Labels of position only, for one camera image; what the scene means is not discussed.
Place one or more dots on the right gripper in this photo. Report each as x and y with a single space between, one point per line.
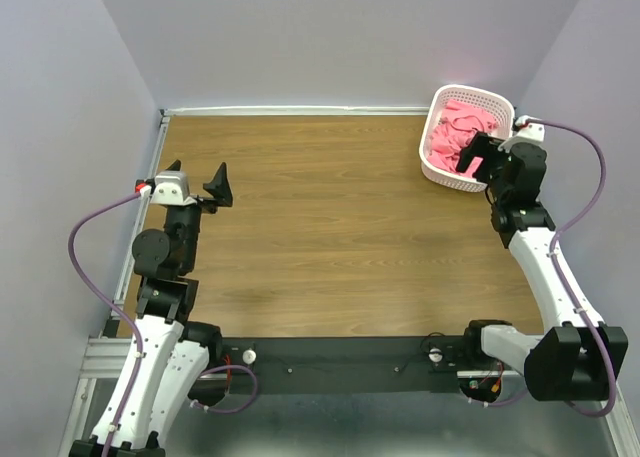
483 146

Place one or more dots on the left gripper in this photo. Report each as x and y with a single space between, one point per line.
219 186

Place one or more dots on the pink t shirt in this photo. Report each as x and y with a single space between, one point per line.
459 122

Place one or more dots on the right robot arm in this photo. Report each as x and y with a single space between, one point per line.
578 357

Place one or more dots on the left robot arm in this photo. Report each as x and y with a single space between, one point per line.
168 352

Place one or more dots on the white plastic basket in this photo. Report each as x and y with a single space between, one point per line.
500 107

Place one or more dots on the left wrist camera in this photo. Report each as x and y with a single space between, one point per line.
168 188

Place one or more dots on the aluminium frame rail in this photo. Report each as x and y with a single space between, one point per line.
104 355

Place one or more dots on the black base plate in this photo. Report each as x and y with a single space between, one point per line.
355 365

